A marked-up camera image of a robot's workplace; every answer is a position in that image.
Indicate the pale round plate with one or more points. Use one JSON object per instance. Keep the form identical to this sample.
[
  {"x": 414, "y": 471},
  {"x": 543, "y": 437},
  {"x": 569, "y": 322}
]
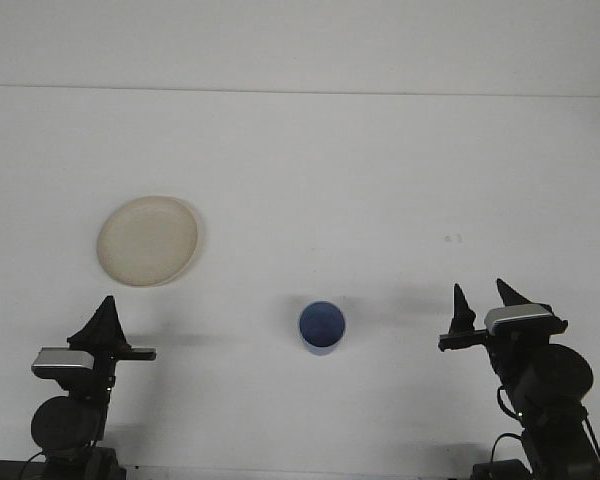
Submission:
[{"x": 147, "y": 242}]

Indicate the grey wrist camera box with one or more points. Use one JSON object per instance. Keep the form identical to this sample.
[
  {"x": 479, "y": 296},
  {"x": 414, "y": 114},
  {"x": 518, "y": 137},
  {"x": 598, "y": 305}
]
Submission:
[
  {"x": 60, "y": 360},
  {"x": 517, "y": 319}
]

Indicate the pale blue cup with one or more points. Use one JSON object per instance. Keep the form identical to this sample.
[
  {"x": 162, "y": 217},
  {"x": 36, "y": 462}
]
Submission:
[{"x": 322, "y": 325}]

